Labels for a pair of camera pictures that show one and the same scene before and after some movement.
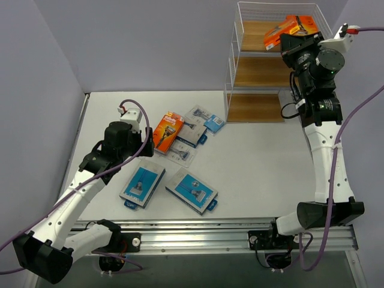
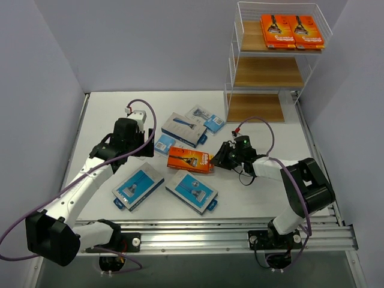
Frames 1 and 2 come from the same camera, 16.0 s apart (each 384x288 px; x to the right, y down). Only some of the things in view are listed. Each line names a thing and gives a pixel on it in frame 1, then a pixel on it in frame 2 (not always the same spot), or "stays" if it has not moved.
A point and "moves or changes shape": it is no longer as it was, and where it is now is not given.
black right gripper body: (297, 45) → (225, 155)
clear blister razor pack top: (213, 123) stays
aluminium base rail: (230, 236) stays
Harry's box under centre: (192, 192) stays
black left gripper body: (147, 141) stays
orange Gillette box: (291, 26) moves or changes shape
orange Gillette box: (167, 131) → (190, 159)
